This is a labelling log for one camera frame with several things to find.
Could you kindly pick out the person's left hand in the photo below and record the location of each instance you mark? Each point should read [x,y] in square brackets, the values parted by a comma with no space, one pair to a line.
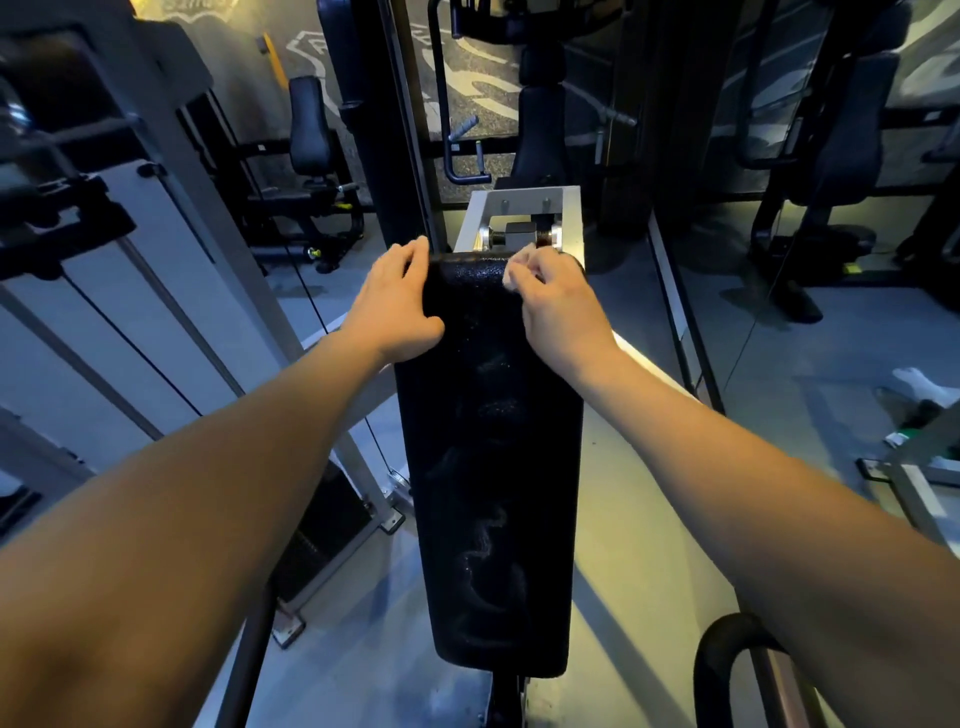
[394,315]

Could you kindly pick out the person's right hand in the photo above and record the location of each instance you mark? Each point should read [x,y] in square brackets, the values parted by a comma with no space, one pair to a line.
[562,315]

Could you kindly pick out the black padded backrest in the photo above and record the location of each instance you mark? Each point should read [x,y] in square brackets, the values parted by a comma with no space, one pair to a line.
[487,487]

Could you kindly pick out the person's left forearm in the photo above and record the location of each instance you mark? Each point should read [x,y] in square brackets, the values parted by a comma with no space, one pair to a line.
[187,540]

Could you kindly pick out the person's right forearm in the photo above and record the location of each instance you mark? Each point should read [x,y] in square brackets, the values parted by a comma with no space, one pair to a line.
[787,525]

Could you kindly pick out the black pillar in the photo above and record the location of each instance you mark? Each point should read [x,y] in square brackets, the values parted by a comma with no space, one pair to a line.
[382,150]

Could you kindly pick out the chrome guide rod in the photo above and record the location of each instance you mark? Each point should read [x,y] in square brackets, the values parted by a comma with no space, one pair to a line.
[181,318]
[82,364]

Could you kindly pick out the black seated gym machine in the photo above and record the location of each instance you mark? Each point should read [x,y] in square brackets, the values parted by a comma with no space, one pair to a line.
[309,120]

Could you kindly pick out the black weight stack carriage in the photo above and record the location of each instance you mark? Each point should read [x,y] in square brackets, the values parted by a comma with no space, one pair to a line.
[67,225]

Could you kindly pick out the green white small packet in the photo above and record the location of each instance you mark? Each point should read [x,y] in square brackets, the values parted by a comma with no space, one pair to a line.
[904,439]

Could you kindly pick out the white cloth bundle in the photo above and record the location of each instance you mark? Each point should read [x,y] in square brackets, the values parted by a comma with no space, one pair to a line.
[926,386]

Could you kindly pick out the grey gym machine frame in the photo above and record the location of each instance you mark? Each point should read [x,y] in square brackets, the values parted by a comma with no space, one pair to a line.
[202,300]

